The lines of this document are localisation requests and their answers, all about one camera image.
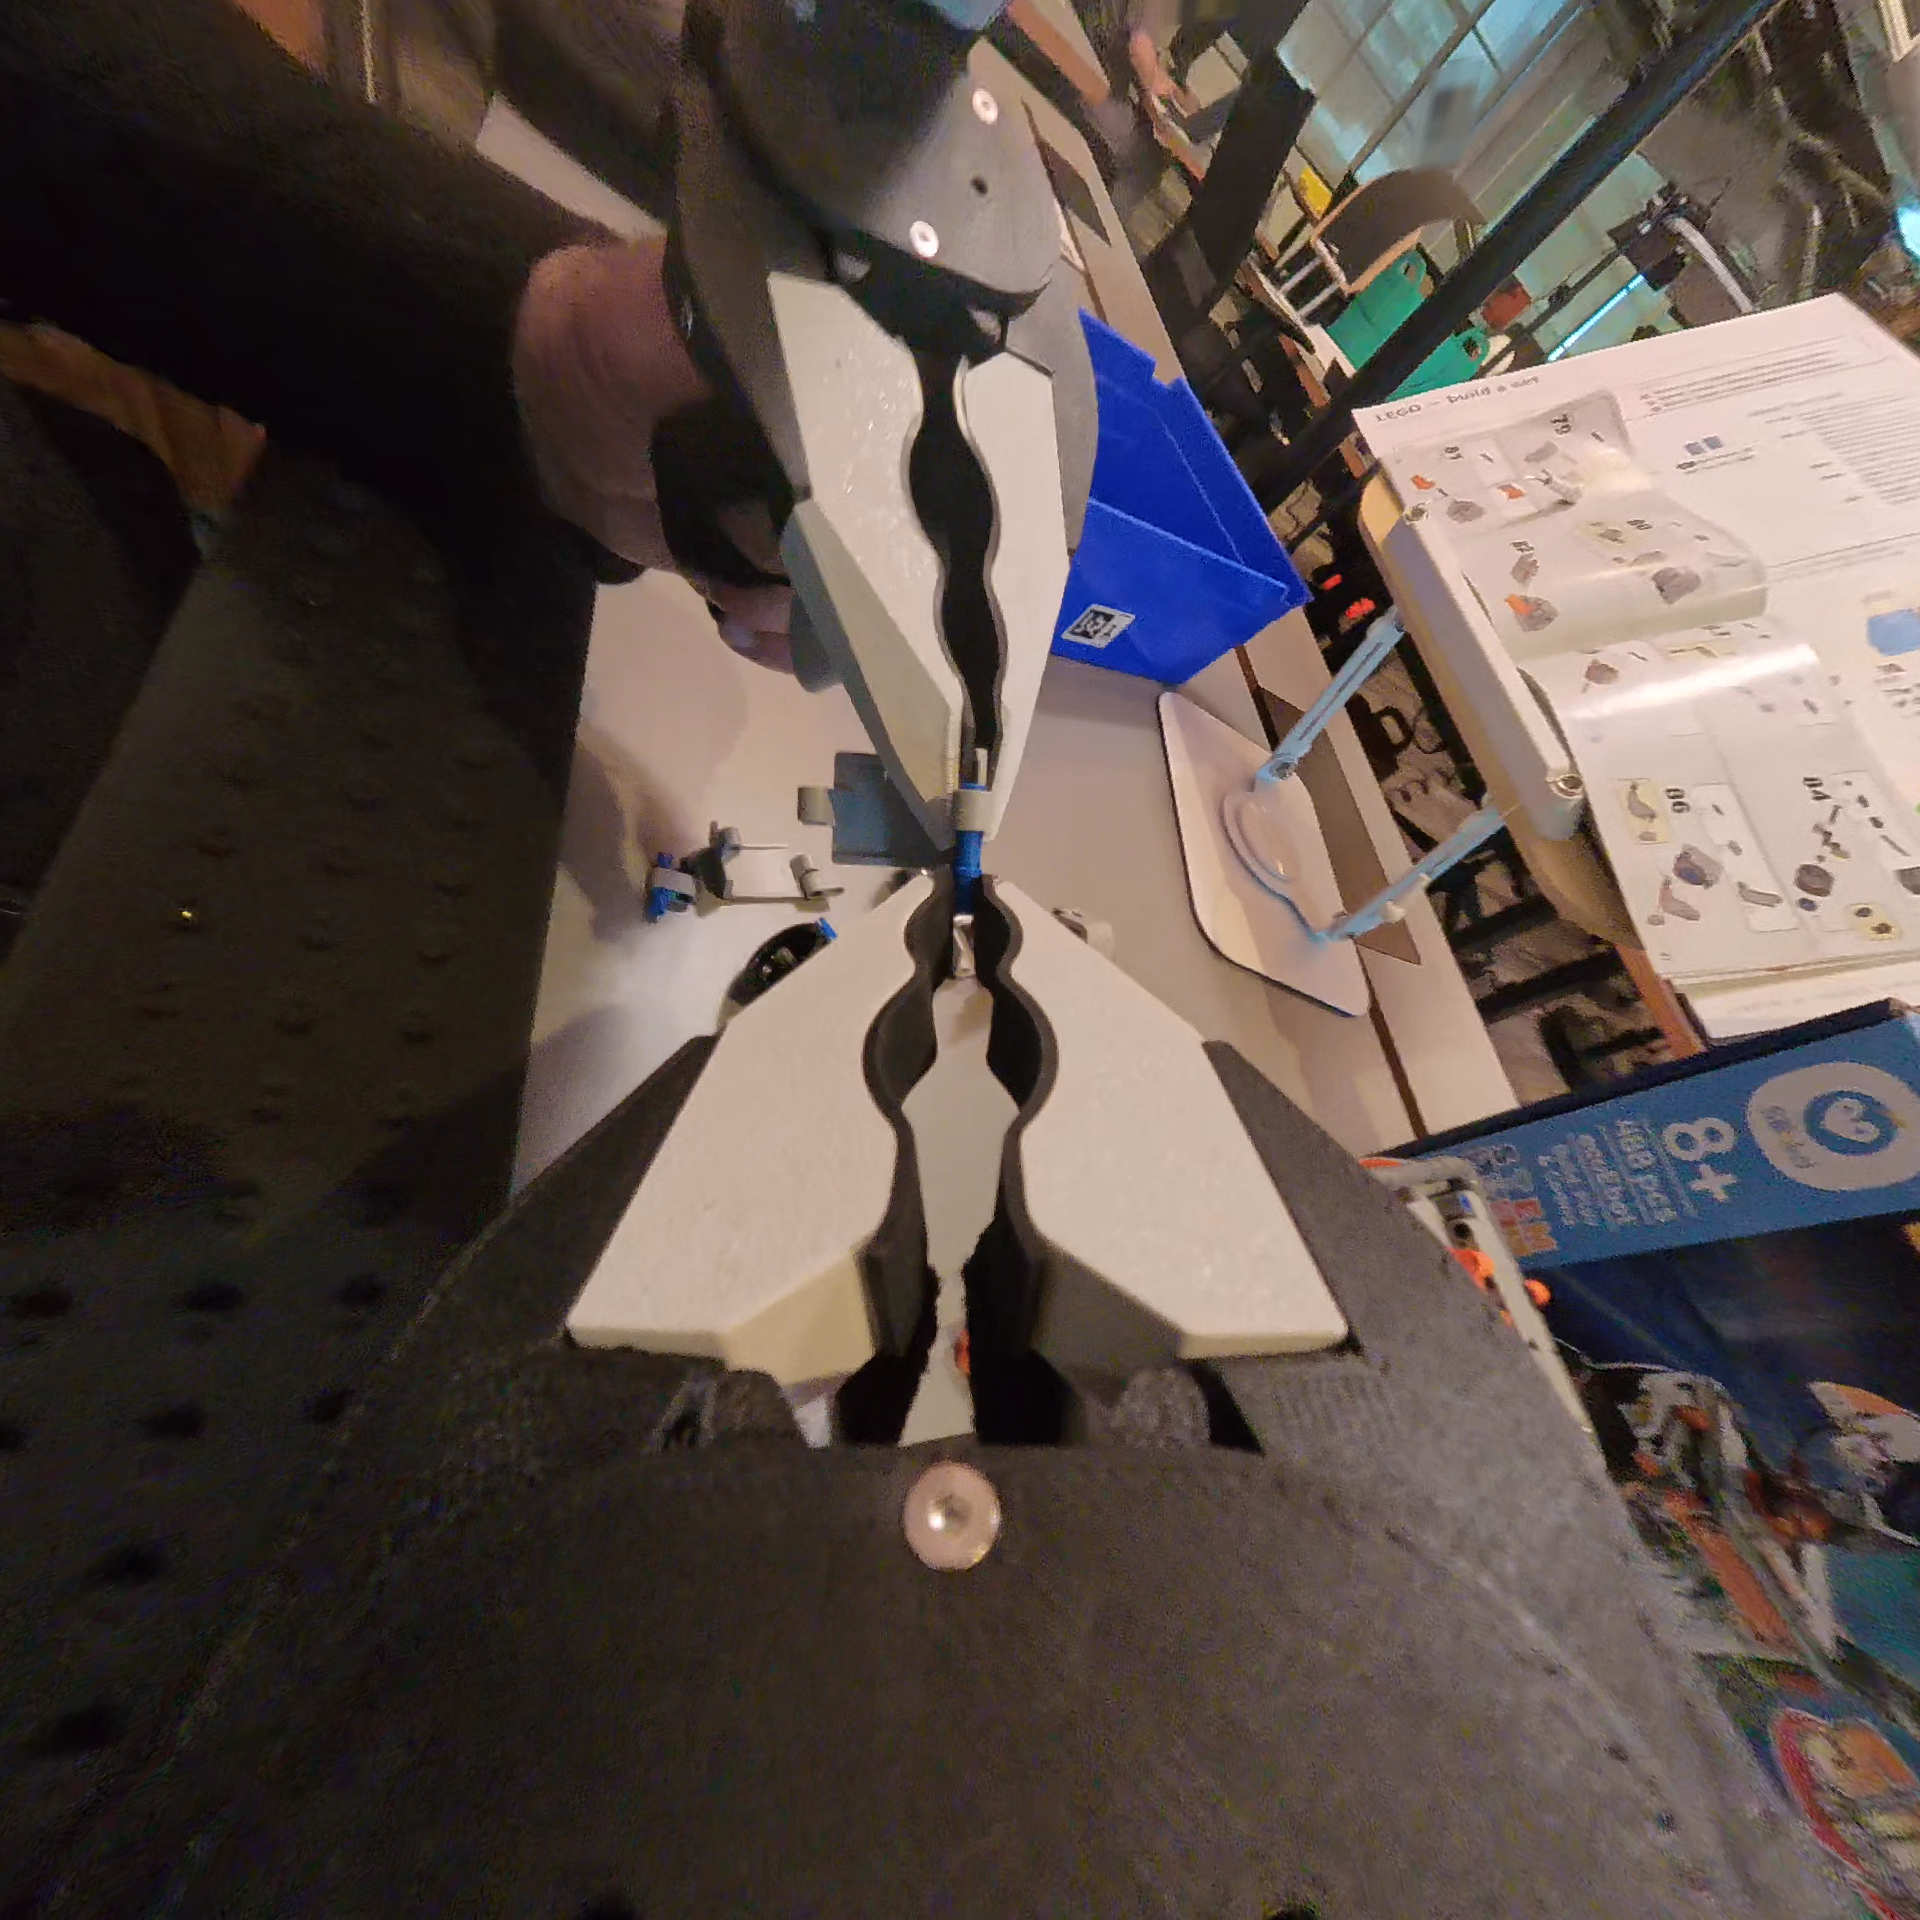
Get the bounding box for blue plastic bin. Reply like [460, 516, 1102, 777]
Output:
[1049, 306, 1310, 684]

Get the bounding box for black pole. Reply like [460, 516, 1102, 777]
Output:
[1244, 0, 1793, 504]

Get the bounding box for black wheel brick assembly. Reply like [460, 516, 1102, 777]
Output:
[716, 919, 841, 1034]

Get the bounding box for grey curved panel brick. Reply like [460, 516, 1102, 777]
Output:
[643, 823, 846, 920]

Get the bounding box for person's left hand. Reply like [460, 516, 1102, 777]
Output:
[514, 236, 800, 672]

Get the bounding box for white instruction booklet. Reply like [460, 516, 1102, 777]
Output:
[1349, 292, 1920, 1038]

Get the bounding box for white booklet stand plate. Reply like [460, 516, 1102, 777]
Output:
[1356, 442, 1644, 951]

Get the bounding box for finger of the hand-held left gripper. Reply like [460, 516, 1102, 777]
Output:
[764, 274, 971, 847]
[955, 349, 1077, 831]

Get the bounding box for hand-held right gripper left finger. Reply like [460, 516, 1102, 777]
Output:
[566, 876, 944, 1447]

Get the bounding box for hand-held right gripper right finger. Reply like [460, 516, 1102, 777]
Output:
[971, 876, 1349, 1417]

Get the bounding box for blue robot kit box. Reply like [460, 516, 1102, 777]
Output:
[1363, 1013, 1920, 1920]

